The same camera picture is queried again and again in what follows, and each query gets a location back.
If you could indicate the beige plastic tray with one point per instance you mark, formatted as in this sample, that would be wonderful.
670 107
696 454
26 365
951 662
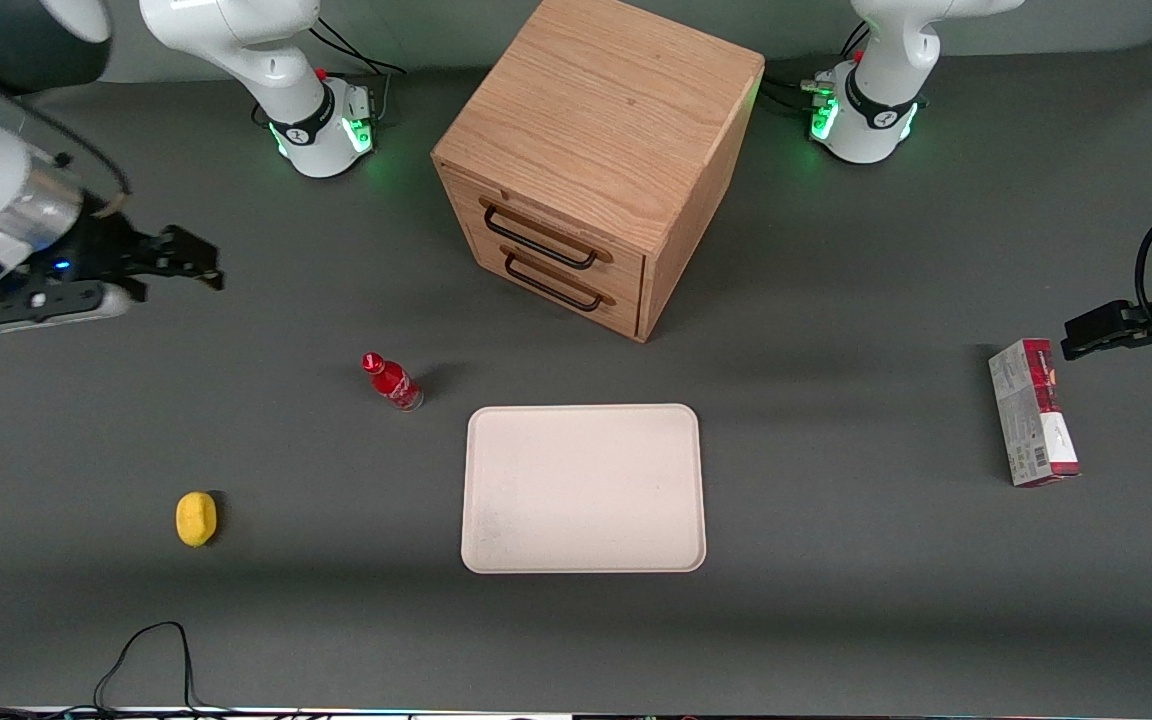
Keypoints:
583 488

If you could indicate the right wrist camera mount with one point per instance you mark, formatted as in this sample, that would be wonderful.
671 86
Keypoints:
36 303

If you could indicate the red white carton box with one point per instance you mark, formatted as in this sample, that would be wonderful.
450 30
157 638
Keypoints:
1031 412

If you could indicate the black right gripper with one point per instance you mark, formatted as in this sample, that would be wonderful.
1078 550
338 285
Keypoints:
99 246

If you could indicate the yellow lemon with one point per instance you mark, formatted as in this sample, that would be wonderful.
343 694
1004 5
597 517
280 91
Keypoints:
196 519

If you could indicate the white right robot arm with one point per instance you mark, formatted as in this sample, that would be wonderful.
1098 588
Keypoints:
276 60

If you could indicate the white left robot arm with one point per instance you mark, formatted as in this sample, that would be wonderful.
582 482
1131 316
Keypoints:
881 90

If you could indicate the red coke bottle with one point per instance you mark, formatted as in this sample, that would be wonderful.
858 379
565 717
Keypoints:
394 384

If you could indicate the wooden drawer cabinet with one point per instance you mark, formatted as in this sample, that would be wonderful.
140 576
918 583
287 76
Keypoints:
606 120

